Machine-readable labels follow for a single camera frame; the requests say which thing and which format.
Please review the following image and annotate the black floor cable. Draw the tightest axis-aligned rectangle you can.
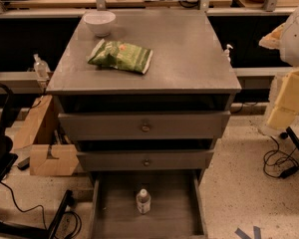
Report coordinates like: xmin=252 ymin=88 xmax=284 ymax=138
xmin=0 ymin=181 xmax=83 ymax=239
xmin=262 ymin=134 xmax=299 ymax=179

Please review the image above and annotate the left sanitizer pump bottle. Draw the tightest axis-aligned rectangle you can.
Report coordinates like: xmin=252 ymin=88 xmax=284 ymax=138
xmin=33 ymin=54 xmax=50 ymax=79

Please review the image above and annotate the black floor cable right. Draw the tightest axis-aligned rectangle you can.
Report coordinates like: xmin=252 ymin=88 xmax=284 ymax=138
xmin=262 ymin=134 xmax=299 ymax=179

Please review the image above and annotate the grey top drawer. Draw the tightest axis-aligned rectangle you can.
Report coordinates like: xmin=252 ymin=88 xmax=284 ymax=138
xmin=59 ymin=112 xmax=230 ymax=141

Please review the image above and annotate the brown cardboard box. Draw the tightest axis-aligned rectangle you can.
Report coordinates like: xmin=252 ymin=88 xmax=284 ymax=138
xmin=13 ymin=95 xmax=79 ymax=176

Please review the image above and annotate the right sanitizer pump bottle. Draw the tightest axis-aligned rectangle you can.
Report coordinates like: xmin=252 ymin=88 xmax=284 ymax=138
xmin=223 ymin=44 xmax=233 ymax=63

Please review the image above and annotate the grey open bottom drawer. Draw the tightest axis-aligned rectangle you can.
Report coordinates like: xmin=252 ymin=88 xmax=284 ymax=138
xmin=89 ymin=170 xmax=207 ymax=239

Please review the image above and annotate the black chair frame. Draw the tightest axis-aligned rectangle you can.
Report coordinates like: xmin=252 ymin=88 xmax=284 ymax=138
xmin=0 ymin=83 xmax=74 ymax=239

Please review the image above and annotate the green chip bag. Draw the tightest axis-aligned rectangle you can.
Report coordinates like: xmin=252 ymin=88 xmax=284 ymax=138
xmin=87 ymin=39 xmax=153 ymax=74

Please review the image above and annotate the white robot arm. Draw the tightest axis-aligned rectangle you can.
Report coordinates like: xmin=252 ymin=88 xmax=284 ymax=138
xmin=259 ymin=7 xmax=299 ymax=129

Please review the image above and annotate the black power adapter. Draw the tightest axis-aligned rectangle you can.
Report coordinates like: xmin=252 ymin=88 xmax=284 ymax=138
xmin=279 ymin=166 xmax=299 ymax=179

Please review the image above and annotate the clear plastic water bottle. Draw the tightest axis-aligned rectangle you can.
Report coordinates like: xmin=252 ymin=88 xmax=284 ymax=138
xmin=136 ymin=188 xmax=151 ymax=214

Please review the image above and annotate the sanitizer pump bottle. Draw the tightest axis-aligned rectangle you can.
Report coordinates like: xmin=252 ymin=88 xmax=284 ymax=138
xmin=33 ymin=54 xmax=50 ymax=79
xmin=223 ymin=44 xmax=233 ymax=63

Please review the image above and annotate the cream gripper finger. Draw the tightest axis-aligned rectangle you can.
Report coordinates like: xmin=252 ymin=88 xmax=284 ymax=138
xmin=266 ymin=68 xmax=299 ymax=129

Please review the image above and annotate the grey drawer cabinet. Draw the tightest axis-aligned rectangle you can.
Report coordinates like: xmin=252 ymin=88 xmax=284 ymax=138
xmin=45 ymin=9 xmax=243 ymax=184

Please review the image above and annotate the white ceramic bowl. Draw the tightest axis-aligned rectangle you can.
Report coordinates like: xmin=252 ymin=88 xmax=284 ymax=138
xmin=83 ymin=11 xmax=117 ymax=37

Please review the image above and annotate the grey middle drawer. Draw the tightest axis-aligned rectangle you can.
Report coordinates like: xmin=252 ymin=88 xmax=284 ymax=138
xmin=77 ymin=150 xmax=213 ymax=171

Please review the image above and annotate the black stand leg right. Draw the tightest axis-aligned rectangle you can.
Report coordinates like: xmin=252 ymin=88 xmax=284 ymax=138
xmin=285 ymin=126 xmax=299 ymax=151

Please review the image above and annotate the black floor cable left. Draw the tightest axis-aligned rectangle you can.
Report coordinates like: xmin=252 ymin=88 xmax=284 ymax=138
xmin=0 ymin=181 xmax=83 ymax=239

